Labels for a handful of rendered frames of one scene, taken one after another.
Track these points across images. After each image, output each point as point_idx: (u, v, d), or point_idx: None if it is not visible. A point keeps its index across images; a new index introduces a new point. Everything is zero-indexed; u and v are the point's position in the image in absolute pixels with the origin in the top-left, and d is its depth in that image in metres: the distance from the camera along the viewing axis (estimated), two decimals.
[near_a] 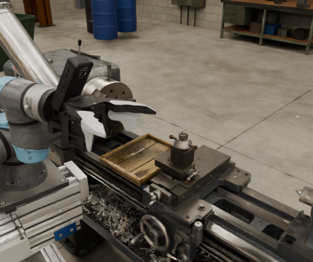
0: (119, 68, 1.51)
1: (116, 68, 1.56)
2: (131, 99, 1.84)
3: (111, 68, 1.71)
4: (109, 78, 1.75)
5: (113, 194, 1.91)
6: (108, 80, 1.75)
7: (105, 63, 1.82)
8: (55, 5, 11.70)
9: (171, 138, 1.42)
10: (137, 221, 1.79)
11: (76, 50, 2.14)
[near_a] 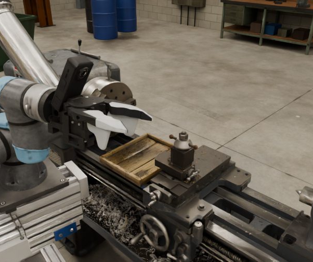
0: (119, 68, 1.51)
1: (116, 68, 1.56)
2: (131, 99, 1.84)
3: (111, 68, 1.71)
4: (109, 78, 1.75)
5: (113, 194, 1.91)
6: (108, 80, 1.75)
7: (105, 63, 1.82)
8: (55, 5, 11.70)
9: (171, 138, 1.42)
10: (137, 221, 1.79)
11: (76, 50, 2.14)
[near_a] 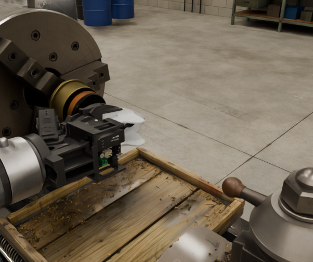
0: None
1: None
2: (98, 63, 0.73)
3: None
4: (33, 1, 0.64)
5: None
6: (29, 7, 0.64)
7: None
8: None
9: (233, 196, 0.31)
10: None
11: None
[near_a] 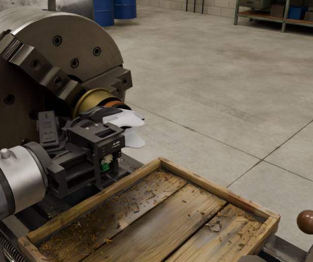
0: None
1: None
2: (120, 69, 0.69)
3: None
4: (53, 4, 0.60)
5: None
6: (50, 10, 0.60)
7: None
8: None
9: (312, 234, 0.27)
10: None
11: None
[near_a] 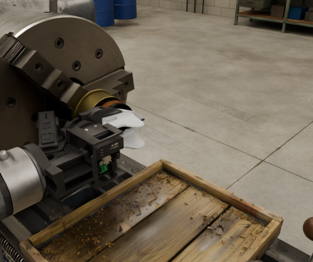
0: None
1: None
2: (121, 71, 0.69)
3: None
4: (50, 5, 0.59)
5: None
6: (49, 12, 0.60)
7: None
8: None
9: None
10: None
11: None
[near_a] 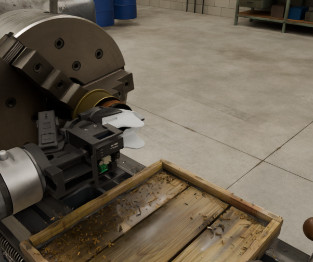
0: None
1: None
2: (121, 71, 0.69)
3: None
4: (51, 5, 0.60)
5: None
6: (55, 12, 0.61)
7: None
8: None
9: None
10: None
11: None
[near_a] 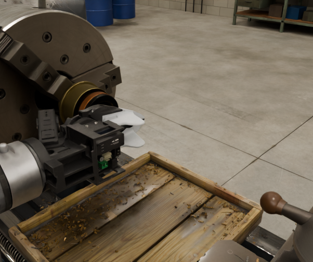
0: None
1: None
2: (109, 65, 0.71)
3: None
4: (39, 1, 0.63)
5: None
6: (43, 8, 0.63)
7: None
8: None
9: (273, 213, 0.29)
10: None
11: None
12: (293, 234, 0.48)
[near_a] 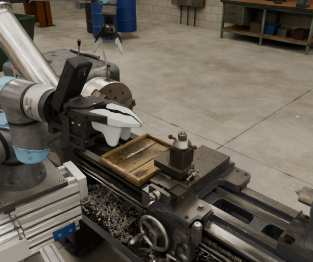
0: (102, 50, 1.92)
1: (104, 53, 1.88)
2: (131, 99, 1.84)
3: None
4: (107, 77, 1.76)
5: (113, 194, 1.91)
6: (108, 79, 1.77)
7: (112, 72, 1.65)
8: (55, 5, 11.70)
9: (170, 138, 1.42)
10: (136, 221, 1.79)
11: (76, 50, 2.14)
12: None
